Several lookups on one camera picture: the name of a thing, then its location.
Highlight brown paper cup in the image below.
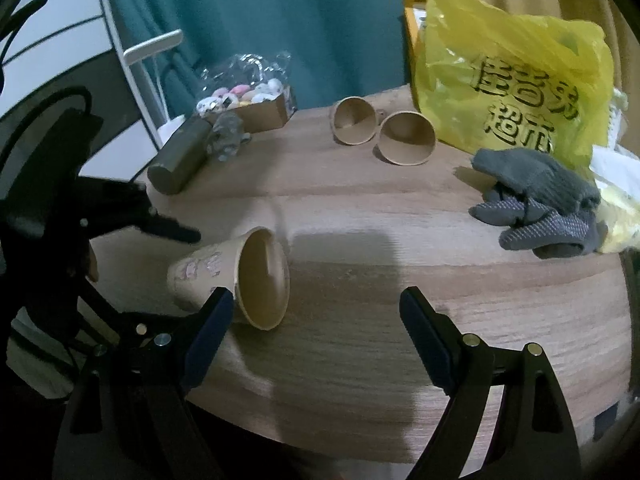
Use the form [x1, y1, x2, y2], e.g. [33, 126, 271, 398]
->
[378, 110, 437, 166]
[330, 96, 386, 146]
[167, 226, 290, 332]

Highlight dark green cylindrical bottle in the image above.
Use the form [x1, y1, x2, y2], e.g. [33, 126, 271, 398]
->
[146, 116, 212, 195]

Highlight clear crumpled plastic bottle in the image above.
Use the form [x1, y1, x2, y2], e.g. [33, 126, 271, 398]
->
[206, 112, 252, 162]

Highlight cardboard box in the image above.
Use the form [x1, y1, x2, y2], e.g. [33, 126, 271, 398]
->
[201, 84, 297, 133]

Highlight white desk lamp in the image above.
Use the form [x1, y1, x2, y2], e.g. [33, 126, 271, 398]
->
[124, 29, 186, 148]

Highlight clear bag of toys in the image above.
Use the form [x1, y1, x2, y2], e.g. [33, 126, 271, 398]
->
[195, 50, 297, 117]

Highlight grey work gloves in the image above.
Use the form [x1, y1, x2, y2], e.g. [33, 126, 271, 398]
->
[470, 148, 606, 259]

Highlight teal curtain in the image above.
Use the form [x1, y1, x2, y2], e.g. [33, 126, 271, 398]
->
[110, 0, 409, 115]

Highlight orange cardboard package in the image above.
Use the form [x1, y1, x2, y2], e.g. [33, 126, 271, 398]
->
[402, 0, 427, 77]

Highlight yellow plastic shopping bag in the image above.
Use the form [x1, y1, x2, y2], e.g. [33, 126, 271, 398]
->
[412, 0, 614, 169]

